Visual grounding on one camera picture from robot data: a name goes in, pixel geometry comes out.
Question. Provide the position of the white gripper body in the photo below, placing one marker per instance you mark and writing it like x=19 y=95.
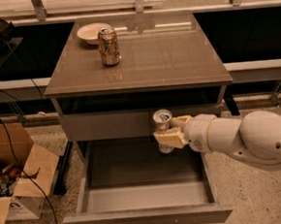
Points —
x=197 y=133

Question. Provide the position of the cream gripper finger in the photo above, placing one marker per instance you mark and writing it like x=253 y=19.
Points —
x=180 y=121
x=173 y=137

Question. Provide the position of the silver blue redbull can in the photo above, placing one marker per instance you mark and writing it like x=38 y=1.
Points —
x=162 y=119

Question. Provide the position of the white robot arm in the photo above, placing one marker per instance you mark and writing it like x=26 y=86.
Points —
x=254 y=139

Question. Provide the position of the open grey middle drawer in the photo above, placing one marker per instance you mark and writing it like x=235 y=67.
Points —
x=129 y=181

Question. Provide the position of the grey drawer cabinet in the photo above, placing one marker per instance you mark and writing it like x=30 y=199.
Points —
x=166 y=62

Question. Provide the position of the gold patterned soda can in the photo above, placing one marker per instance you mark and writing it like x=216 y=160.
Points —
x=108 y=46

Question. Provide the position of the white ceramic bowl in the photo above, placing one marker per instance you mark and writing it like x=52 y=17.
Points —
x=89 y=33

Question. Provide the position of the open cardboard box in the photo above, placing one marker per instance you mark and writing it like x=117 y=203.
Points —
x=27 y=195

